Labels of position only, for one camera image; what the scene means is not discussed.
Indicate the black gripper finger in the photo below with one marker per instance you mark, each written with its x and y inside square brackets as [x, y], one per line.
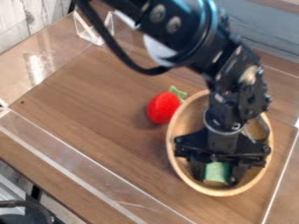
[242, 174]
[198, 169]

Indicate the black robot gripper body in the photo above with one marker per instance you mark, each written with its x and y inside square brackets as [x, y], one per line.
[203, 148]

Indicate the green rectangular block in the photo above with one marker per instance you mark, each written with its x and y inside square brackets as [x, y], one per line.
[216, 174]

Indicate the brown wooden bowl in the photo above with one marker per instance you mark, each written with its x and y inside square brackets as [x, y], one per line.
[187, 121]

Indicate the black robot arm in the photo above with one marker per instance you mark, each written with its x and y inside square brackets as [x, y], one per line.
[187, 34]

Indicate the red toy strawberry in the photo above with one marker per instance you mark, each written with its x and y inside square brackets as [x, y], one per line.
[163, 105]

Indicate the clear acrylic front barrier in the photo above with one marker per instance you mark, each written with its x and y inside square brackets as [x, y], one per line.
[91, 190]

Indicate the black clamp with screw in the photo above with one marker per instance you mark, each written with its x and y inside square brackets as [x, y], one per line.
[37, 214]

